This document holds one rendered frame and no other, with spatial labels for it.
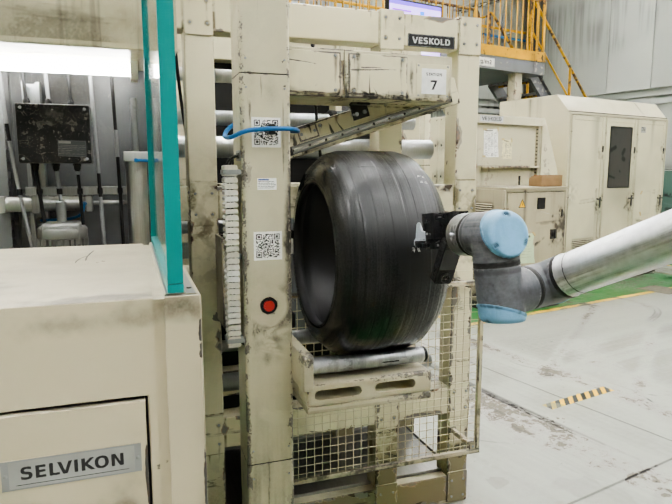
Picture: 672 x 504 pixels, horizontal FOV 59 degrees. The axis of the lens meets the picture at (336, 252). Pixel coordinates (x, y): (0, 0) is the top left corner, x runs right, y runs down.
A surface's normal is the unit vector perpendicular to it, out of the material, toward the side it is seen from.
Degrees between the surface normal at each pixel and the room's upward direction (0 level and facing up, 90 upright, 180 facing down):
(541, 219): 90
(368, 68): 90
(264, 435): 90
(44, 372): 90
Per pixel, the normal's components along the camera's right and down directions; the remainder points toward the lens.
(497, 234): 0.34, -0.07
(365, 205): 0.02, -0.37
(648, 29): -0.86, 0.07
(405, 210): 0.29, -0.37
